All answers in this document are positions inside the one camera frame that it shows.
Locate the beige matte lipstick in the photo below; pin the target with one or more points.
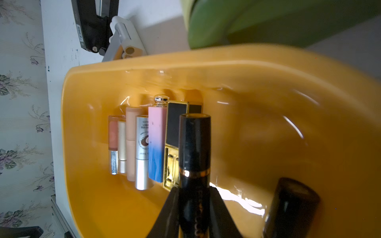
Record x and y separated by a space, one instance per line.
131 126

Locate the blue pink gradient lipstick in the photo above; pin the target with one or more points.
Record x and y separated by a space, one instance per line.
157 117

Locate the aluminium front rail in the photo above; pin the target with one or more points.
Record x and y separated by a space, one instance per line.
61 227

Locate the black stapler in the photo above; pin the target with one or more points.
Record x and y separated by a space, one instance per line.
92 21

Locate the green pink drawer organizer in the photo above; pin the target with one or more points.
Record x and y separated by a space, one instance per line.
294 23

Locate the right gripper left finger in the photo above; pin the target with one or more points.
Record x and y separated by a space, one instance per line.
167 223

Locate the short black lipstick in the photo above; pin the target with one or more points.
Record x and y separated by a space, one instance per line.
194 174

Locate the yellow plastic storage box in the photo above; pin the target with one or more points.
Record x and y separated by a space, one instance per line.
275 112

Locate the red silver lipstick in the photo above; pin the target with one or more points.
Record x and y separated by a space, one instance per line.
113 142

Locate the black lipstick gold band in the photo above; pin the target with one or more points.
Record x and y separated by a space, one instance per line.
292 211

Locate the champagne gold lipstick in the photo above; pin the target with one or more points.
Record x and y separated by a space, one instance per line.
122 158

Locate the silver cylinder lipstick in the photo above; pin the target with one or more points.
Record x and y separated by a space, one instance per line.
142 181

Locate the white folding phone stand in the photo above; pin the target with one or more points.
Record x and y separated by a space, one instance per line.
125 41

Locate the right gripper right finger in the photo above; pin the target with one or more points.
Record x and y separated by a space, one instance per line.
221 224

